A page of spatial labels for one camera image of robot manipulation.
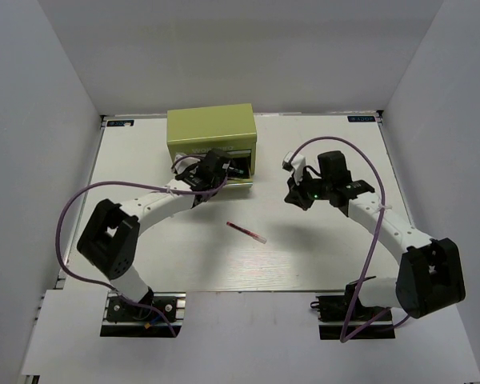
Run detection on red gel pen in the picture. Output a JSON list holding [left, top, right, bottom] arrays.
[[226, 222, 267, 244]]

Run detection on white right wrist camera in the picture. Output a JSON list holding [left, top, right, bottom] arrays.
[[282, 151, 306, 185]]

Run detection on blue label sticker left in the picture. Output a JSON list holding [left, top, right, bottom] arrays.
[[106, 119, 134, 127]]

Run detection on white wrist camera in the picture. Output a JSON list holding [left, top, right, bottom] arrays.
[[171, 153, 202, 175], [282, 151, 306, 185]]

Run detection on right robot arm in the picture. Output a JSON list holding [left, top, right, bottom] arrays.
[[282, 151, 466, 319]]

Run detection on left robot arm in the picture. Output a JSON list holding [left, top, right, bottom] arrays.
[[77, 149, 231, 319]]

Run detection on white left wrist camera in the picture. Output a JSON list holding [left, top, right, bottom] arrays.
[[171, 153, 202, 175]]

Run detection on blue label sticker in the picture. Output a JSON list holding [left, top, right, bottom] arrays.
[[106, 119, 134, 127], [347, 115, 377, 122]]

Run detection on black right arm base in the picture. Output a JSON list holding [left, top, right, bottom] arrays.
[[310, 294, 395, 341]]

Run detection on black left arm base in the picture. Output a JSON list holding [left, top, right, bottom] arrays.
[[100, 293, 186, 338]]

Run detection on blue label sticker right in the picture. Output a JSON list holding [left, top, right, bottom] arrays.
[[347, 115, 377, 122]]

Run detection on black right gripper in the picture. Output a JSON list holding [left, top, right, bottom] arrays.
[[286, 167, 333, 210]]

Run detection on green metal drawer chest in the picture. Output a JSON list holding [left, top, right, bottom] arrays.
[[166, 103, 258, 188]]

